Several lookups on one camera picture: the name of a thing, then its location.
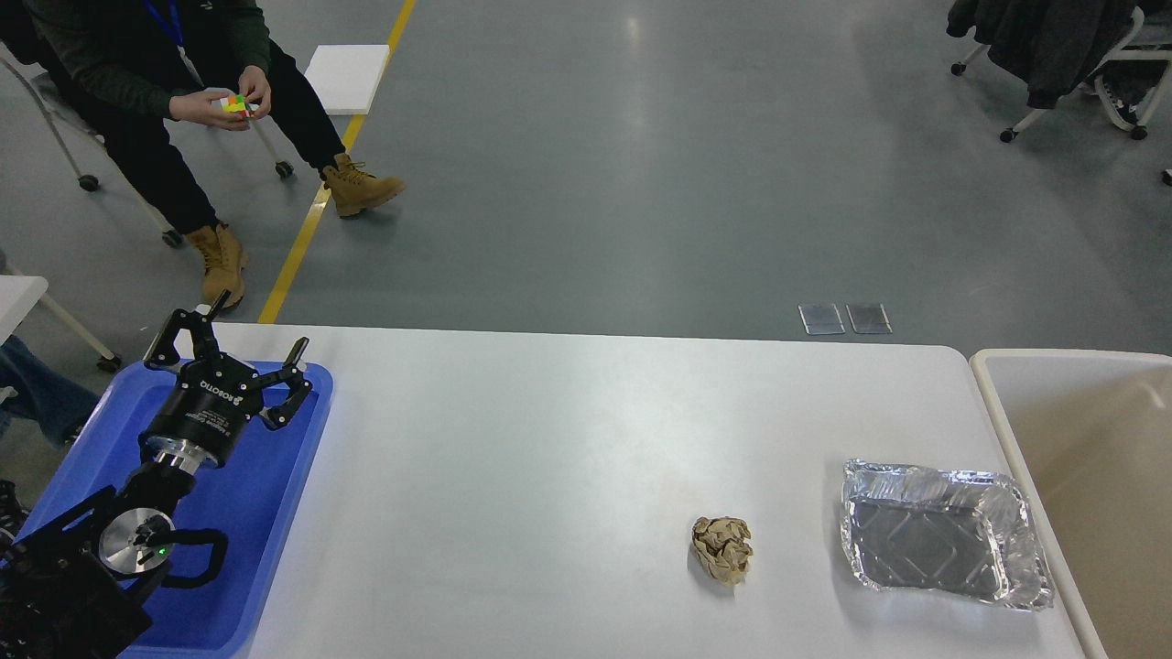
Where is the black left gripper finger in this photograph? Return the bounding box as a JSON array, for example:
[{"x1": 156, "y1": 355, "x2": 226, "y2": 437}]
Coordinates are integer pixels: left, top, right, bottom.
[
  {"x1": 147, "y1": 290, "x2": 234, "y2": 371},
  {"x1": 244, "y1": 337, "x2": 315, "y2": 433}
]

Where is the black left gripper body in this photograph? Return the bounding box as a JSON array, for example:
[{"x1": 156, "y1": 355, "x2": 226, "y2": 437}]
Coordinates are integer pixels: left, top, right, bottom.
[{"x1": 139, "y1": 356, "x2": 263, "y2": 470}]

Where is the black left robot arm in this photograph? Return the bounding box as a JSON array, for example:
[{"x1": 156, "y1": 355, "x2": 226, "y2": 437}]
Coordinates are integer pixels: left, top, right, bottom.
[{"x1": 4, "y1": 299, "x2": 333, "y2": 658}]

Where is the blue plastic tray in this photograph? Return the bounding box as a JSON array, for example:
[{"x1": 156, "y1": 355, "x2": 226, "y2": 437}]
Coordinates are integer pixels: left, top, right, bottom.
[{"x1": 29, "y1": 364, "x2": 333, "y2": 658}]

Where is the blue jeans leg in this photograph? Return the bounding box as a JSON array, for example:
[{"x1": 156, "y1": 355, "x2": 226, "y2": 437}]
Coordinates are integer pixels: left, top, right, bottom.
[{"x1": 1, "y1": 334, "x2": 98, "y2": 446}]

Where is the white side table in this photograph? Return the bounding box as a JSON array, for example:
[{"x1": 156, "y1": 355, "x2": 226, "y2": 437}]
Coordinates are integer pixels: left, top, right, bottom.
[{"x1": 1, "y1": 269, "x2": 123, "y2": 373}]

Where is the colourful puzzle cube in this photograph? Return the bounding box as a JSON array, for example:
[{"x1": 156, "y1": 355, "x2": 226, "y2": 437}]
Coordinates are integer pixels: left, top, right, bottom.
[{"x1": 218, "y1": 93, "x2": 255, "y2": 118}]

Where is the grey rolling chair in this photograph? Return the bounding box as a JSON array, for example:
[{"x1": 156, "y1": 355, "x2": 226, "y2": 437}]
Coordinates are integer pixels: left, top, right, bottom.
[{"x1": 1, "y1": 56, "x2": 294, "y2": 249}]

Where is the person in black trousers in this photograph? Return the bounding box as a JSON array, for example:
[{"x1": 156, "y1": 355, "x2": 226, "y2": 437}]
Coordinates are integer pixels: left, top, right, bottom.
[{"x1": 4, "y1": 1, "x2": 406, "y2": 308}]

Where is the crumpled brown paper ball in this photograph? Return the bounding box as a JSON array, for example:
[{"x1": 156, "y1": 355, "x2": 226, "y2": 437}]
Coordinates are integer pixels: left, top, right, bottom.
[{"x1": 690, "y1": 516, "x2": 754, "y2": 587}]

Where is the left metal floor plate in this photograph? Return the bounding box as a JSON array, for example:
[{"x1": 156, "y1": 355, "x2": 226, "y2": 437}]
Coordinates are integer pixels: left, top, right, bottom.
[{"x1": 798, "y1": 303, "x2": 845, "y2": 335}]

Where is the metal floor plate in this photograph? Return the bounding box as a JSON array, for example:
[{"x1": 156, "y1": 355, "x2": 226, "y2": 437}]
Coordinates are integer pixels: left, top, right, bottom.
[
  {"x1": 798, "y1": 303, "x2": 845, "y2": 335},
  {"x1": 846, "y1": 303, "x2": 893, "y2": 335}
]

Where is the right metal floor plate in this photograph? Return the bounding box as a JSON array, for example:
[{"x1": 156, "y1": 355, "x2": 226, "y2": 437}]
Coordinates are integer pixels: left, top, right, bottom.
[{"x1": 846, "y1": 303, "x2": 893, "y2": 335}]

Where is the aluminium foil tray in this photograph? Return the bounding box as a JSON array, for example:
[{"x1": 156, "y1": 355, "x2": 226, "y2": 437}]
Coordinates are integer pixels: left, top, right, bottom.
[{"x1": 839, "y1": 458, "x2": 1056, "y2": 610}]

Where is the beige plastic bin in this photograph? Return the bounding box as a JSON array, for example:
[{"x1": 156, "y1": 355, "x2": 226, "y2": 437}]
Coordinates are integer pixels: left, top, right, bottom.
[{"x1": 970, "y1": 349, "x2": 1171, "y2": 658}]

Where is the chair with dark jacket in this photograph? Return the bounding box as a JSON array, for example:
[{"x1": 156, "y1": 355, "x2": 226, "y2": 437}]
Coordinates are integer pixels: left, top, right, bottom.
[{"x1": 946, "y1": 1, "x2": 1168, "y2": 143}]

